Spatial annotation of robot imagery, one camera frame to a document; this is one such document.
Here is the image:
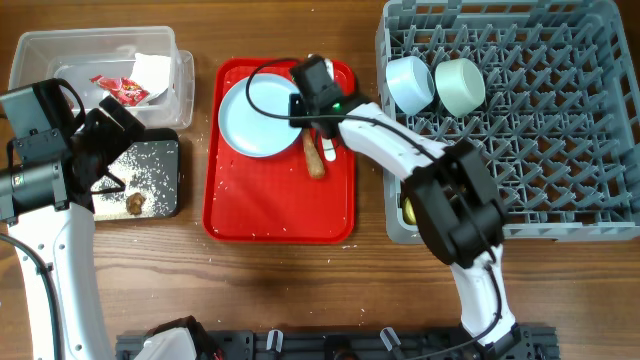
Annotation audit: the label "large light blue plate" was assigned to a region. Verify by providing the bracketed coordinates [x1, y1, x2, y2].
[218, 73, 301, 158]

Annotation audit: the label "white paper napkin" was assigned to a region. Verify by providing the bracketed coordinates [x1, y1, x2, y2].
[120, 53, 171, 107]

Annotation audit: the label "white plastic spoon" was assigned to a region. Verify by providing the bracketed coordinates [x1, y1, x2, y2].
[321, 137, 337, 162]

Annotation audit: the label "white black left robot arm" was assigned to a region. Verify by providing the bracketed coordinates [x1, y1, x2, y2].
[1, 78, 145, 359]

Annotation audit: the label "grey dishwasher rack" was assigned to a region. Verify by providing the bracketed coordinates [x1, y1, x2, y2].
[375, 1, 639, 242]

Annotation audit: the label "scattered white rice grains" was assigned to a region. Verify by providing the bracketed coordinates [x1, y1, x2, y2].
[92, 140, 179, 219]

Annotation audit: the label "mint green bowl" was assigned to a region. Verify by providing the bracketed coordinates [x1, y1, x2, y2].
[435, 58, 486, 118]

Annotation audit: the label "red plastic serving tray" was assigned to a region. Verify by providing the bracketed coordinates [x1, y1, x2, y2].
[202, 58, 356, 244]

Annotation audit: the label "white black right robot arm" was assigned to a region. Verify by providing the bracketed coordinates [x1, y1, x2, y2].
[290, 55, 516, 357]

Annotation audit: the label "clear plastic waste bin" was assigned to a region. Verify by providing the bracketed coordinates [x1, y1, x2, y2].
[8, 26, 195, 130]

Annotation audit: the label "dark brown food scrap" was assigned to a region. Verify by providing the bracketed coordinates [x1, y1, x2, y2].
[126, 192, 146, 216]

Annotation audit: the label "yellow plastic cup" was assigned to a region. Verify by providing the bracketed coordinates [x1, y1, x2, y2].
[402, 197, 417, 225]

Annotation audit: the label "light blue small bowl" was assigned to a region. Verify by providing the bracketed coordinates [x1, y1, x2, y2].
[385, 56, 436, 116]

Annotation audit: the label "red foil snack wrapper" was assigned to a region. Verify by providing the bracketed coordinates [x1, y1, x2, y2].
[90, 75, 149, 106]

